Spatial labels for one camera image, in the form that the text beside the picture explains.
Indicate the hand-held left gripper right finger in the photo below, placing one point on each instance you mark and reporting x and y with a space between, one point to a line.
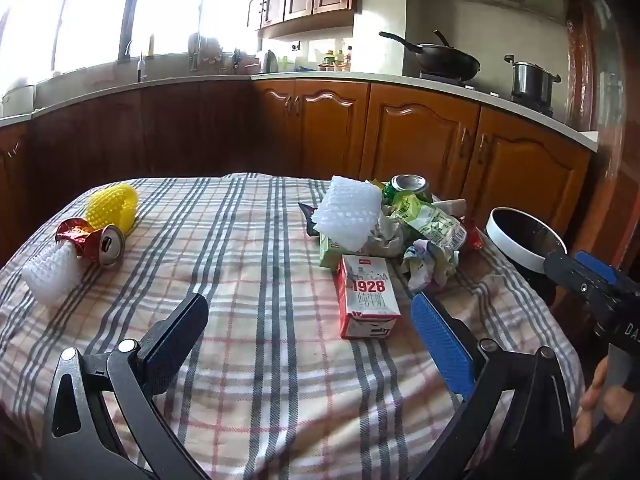
442 347

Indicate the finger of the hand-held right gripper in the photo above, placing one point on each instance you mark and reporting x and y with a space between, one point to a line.
595 262
570 272

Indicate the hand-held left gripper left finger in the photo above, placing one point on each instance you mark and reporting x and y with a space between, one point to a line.
172 340

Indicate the round white-rimmed trash bin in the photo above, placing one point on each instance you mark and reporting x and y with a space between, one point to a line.
525 240

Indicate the printed paper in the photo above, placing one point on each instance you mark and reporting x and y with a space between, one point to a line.
430 265

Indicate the red and white carton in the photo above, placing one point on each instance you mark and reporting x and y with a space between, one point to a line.
367 297

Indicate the paper trash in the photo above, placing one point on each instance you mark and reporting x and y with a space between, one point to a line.
386 235

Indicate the large white foam fruit net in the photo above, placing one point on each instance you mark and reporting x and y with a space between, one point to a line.
347 212

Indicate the person's right hand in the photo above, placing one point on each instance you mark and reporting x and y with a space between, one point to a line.
607 405

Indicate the small red wrapper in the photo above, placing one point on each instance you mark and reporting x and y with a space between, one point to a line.
475 239

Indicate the plaid tablecloth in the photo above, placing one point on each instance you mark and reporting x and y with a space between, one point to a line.
275 385

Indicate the crushed red drink can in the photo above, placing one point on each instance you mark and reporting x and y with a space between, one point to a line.
105 246

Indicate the green snack wrapper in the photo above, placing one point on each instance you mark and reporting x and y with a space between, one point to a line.
432 222

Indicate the small white foam fruit net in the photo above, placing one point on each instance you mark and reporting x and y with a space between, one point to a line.
52 275

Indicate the green small carton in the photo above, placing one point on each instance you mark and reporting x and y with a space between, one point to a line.
332 255

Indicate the yellow foam fruit net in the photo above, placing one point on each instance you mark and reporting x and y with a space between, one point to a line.
112 207

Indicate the red foil wrapper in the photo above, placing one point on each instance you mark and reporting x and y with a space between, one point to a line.
70 232

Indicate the green drink can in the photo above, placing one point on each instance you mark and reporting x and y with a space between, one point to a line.
410 187

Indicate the black wrapper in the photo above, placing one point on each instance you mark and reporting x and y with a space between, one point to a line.
309 215

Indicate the steel cooking pot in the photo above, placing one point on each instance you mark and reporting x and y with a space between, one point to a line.
531 80

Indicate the gas stove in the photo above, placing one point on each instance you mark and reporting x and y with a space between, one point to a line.
495 94

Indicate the wooden base cabinets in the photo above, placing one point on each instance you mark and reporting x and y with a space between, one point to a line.
420 135

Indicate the black wok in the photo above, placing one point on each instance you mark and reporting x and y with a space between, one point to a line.
447 60

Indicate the dark glass bottle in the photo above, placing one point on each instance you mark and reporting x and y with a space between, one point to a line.
142 70

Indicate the kitchen countertop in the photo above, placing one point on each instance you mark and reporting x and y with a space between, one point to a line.
350 76

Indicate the sink faucet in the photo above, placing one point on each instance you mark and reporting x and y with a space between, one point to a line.
127 50

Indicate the electric kettle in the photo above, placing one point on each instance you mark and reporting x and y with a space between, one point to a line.
269 62

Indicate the row of condiment bottles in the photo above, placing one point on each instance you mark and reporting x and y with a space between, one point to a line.
336 60

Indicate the kitchen window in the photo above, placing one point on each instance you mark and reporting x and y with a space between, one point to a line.
100 10

